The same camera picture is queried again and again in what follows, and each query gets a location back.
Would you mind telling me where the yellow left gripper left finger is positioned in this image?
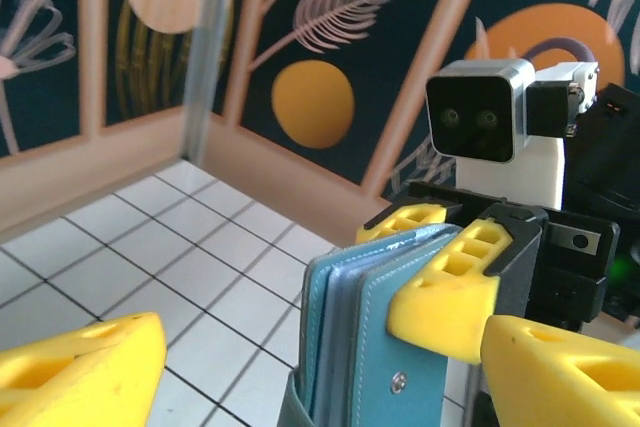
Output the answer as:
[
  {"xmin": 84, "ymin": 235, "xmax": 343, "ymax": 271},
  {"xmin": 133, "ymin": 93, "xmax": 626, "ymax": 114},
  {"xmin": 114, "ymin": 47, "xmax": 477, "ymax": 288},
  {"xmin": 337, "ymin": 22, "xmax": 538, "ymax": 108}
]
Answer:
[{"xmin": 0, "ymin": 311, "xmax": 167, "ymax": 427}]

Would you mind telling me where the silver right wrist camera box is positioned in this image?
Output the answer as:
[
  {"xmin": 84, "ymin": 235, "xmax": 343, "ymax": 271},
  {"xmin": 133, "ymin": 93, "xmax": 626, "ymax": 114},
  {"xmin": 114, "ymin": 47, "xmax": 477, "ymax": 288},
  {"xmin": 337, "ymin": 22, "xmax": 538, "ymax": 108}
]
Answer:
[{"xmin": 424, "ymin": 59, "xmax": 536, "ymax": 166}]

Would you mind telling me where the aluminium frame post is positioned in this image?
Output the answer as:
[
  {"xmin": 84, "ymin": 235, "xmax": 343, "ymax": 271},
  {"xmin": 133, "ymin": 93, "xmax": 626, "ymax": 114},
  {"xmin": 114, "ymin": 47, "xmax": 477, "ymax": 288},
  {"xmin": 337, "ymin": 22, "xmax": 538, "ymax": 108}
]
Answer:
[{"xmin": 182, "ymin": 0, "xmax": 242, "ymax": 166}]

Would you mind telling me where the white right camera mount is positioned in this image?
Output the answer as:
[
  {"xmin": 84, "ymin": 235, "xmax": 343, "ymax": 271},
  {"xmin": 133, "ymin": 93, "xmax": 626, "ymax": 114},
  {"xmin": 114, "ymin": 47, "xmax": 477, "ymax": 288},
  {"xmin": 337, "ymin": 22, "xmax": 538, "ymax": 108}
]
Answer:
[{"xmin": 457, "ymin": 61, "xmax": 601, "ymax": 212}]

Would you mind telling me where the blue-grey cloth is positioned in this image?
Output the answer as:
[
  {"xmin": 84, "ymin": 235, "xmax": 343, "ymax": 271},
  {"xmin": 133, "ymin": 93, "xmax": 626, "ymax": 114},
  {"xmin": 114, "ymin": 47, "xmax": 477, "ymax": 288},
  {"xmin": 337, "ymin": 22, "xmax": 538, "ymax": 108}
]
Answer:
[{"xmin": 277, "ymin": 225, "xmax": 464, "ymax": 427}]

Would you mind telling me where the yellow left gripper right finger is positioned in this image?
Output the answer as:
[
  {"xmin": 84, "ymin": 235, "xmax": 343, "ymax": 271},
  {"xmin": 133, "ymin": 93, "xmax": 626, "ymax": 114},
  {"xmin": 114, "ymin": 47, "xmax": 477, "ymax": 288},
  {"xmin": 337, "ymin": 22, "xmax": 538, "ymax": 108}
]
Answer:
[{"xmin": 479, "ymin": 315, "xmax": 640, "ymax": 427}]

